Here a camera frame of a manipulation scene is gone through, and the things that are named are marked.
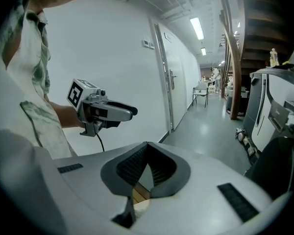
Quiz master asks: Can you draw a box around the clutter of small floor items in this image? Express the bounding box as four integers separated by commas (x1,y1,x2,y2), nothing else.
235,127,258,157

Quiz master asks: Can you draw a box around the grey chair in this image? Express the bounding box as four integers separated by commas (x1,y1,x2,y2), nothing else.
192,80,209,108

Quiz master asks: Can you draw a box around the person's left forearm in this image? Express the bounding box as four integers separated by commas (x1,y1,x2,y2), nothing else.
48,100,85,130

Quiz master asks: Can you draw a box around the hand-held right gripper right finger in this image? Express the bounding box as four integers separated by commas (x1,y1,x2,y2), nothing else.
134,142,294,235

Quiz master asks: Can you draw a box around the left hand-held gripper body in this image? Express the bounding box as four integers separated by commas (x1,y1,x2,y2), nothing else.
67,78,113,137

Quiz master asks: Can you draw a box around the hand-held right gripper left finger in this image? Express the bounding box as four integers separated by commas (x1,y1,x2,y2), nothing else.
39,142,149,235

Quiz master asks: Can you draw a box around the person's white green patterned shirt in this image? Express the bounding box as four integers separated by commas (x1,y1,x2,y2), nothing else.
0,0,78,235

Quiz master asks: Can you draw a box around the grey detergent drawer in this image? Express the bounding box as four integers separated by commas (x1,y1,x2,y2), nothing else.
268,98,294,138

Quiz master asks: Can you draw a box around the metal door handle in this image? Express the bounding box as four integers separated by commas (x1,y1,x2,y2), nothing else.
169,69,179,91

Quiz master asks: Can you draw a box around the white washing machine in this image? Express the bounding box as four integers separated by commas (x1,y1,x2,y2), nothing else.
242,66,294,202

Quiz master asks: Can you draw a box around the pale spray bottle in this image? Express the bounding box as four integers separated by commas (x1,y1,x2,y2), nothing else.
269,47,280,68

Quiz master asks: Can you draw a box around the white door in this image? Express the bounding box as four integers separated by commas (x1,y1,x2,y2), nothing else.
153,23,188,133

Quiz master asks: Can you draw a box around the wooden staircase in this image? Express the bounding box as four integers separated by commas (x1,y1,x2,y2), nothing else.
219,0,294,121

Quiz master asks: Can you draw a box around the white wall switch panel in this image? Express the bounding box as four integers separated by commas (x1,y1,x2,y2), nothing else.
141,35,155,49

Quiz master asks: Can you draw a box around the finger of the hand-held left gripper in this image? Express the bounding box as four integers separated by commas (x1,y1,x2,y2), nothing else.
107,102,139,116
104,105,134,129

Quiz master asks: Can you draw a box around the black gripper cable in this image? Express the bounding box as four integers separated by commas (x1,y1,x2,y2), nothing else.
95,132,105,153

